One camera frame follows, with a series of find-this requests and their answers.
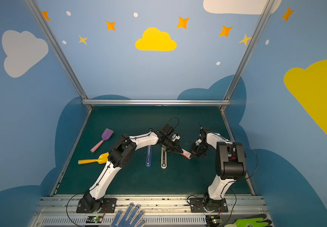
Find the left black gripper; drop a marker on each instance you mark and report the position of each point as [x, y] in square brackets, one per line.
[173, 145]

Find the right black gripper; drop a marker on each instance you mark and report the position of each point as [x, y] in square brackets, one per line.
[197, 149]

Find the beige black stapler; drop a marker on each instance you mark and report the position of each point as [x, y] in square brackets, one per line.
[163, 158]

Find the blue black stapler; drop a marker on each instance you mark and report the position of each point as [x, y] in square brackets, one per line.
[148, 160]

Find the red white staple box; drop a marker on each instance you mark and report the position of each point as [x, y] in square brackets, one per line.
[186, 154]

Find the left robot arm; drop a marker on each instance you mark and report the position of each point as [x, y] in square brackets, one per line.
[119, 156]

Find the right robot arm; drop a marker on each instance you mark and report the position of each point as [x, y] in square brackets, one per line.
[230, 164]

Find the purple pink spatula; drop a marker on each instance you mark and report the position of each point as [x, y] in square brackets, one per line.
[105, 136]

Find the yellow spatula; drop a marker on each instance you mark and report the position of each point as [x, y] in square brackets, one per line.
[103, 158]

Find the right controller board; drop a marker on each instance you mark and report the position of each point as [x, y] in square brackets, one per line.
[213, 221]

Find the controller board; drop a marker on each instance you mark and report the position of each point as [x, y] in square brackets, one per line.
[94, 219]
[213, 221]

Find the blue dotted work glove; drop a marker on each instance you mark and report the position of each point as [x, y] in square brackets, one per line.
[133, 216]

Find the green black work glove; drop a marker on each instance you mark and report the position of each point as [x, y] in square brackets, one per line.
[259, 220]

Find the left controller board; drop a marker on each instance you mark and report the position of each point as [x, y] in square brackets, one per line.
[94, 219]

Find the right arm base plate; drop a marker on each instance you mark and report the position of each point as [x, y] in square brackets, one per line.
[197, 205]

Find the aluminium rear frame bar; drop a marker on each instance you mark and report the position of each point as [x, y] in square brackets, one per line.
[121, 102]

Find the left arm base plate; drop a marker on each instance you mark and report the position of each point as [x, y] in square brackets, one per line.
[108, 205]

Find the left aluminium frame post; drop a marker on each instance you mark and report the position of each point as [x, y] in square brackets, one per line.
[44, 25]

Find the aluminium frame post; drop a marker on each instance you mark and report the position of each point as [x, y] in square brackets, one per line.
[44, 25]
[263, 19]

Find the right aluminium frame post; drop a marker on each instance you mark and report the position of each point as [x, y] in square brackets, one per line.
[263, 19]

